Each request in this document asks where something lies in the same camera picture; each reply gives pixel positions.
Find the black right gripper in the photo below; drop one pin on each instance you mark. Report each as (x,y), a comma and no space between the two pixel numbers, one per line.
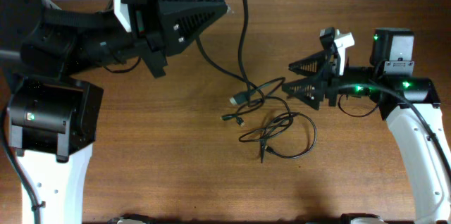
(331,82)

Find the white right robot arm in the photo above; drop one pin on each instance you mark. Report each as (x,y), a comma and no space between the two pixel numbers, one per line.
(409,105)

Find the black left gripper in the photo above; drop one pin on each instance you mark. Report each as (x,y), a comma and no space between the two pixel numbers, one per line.
(174,20)

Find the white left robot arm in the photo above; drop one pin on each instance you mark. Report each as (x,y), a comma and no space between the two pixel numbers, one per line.
(50,123)

